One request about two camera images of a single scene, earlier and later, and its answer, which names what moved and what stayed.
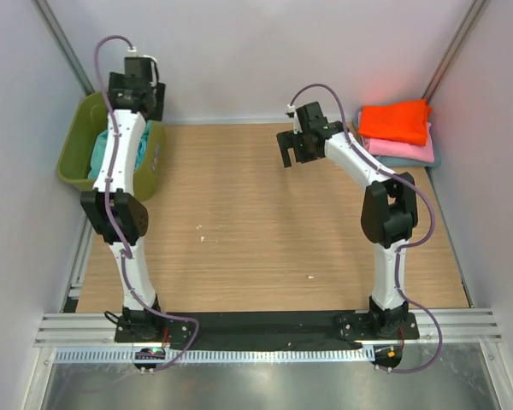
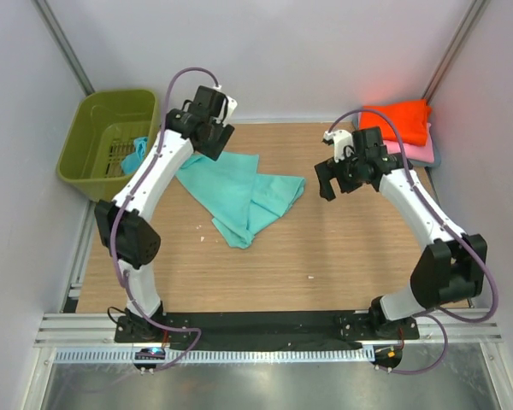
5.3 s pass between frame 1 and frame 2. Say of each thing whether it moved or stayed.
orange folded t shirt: stayed
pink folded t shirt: stayed
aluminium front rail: stayed
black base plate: stayed
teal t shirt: moved
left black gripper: moved
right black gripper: moved
